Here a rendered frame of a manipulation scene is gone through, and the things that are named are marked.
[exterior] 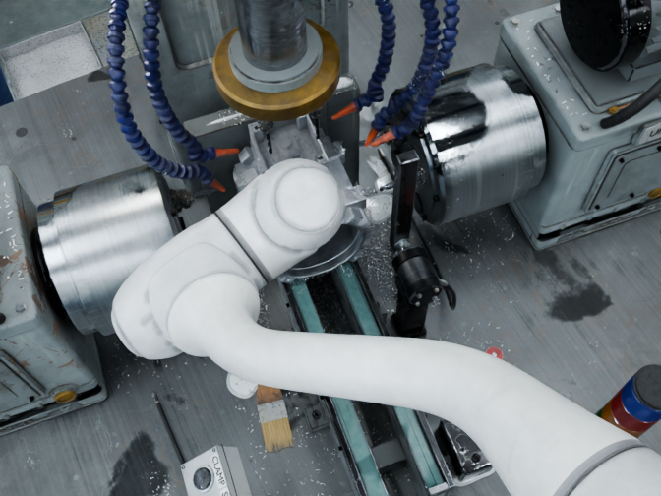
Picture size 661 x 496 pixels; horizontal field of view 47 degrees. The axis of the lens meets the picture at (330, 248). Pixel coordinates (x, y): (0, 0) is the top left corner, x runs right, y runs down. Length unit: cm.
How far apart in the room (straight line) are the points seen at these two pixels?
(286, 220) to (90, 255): 47
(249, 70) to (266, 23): 9
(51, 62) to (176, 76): 126
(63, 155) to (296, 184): 104
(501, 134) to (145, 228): 58
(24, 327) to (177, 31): 51
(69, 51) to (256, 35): 161
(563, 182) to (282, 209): 70
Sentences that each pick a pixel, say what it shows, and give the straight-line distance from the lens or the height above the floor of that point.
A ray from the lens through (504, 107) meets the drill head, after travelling 128.
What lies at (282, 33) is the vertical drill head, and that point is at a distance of 100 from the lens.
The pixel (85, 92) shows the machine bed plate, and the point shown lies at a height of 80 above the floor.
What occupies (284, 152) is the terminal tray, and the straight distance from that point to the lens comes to 125.
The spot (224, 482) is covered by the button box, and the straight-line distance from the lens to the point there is 108.
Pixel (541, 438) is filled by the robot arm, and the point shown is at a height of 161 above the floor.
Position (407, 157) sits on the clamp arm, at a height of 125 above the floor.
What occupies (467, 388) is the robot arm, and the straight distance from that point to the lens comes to 60.
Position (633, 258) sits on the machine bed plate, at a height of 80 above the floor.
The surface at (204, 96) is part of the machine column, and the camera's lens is 138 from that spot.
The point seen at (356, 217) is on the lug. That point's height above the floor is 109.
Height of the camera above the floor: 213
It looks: 61 degrees down
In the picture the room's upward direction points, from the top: 3 degrees counter-clockwise
